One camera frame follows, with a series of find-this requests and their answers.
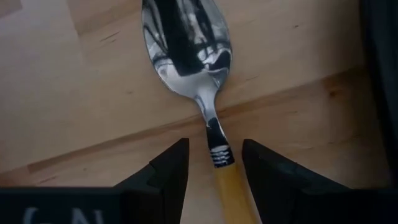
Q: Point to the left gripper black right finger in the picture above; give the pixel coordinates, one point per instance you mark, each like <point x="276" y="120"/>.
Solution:
<point x="280" y="193"/>

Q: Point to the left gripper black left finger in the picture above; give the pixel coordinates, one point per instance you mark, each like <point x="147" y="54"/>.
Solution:
<point x="168" y="186"/>

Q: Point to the grey textured metal tray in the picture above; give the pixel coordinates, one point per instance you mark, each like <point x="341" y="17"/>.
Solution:
<point x="382" y="77"/>

